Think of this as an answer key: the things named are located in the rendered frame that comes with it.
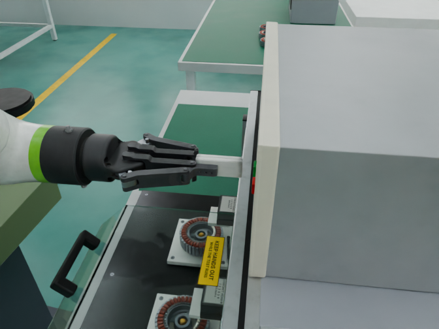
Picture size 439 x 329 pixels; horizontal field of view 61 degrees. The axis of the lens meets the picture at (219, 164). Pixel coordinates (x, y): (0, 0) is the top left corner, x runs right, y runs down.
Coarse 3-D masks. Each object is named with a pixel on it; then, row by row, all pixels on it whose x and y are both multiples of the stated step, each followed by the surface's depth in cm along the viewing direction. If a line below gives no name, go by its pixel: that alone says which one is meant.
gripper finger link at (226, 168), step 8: (200, 160) 56; (208, 160) 56; (216, 160) 56; (224, 160) 56; (232, 160) 56; (240, 160) 56; (224, 168) 56; (232, 168) 56; (240, 168) 56; (224, 176) 57; (232, 176) 57; (240, 176) 57
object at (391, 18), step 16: (352, 0) 135; (368, 0) 135; (384, 0) 135; (400, 0) 135; (416, 0) 135; (432, 0) 135; (352, 16) 122; (368, 16) 117; (384, 16) 117; (400, 16) 117; (416, 16) 117; (432, 16) 117
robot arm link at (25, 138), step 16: (16, 128) 55; (32, 128) 57; (48, 128) 57; (16, 144) 55; (32, 144) 55; (0, 160) 53; (16, 160) 55; (32, 160) 55; (0, 176) 56; (16, 176) 57; (32, 176) 57
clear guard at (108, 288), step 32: (128, 224) 63; (160, 224) 63; (192, 224) 63; (224, 224) 63; (96, 256) 60; (128, 256) 58; (160, 256) 58; (192, 256) 58; (224, 256) 58; (96, 288) 53; (128, 288) 53; (160, 288) 53; (192, 288) 53; (224, 288) 53; (64, 320) 51; (96, 320) 49; (128, 320) 49; (160, 320) 49; (192, 320) 49
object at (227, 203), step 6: (222, 198) 90; (228, 198) 90; (234, 198) 90; (222, 204) 89; (228, 204) 89; (234, 204) 89; (210, 210) 93; (216, 210) 93; (222, 210) 87; (228, 210) 87; (234, 210) 87
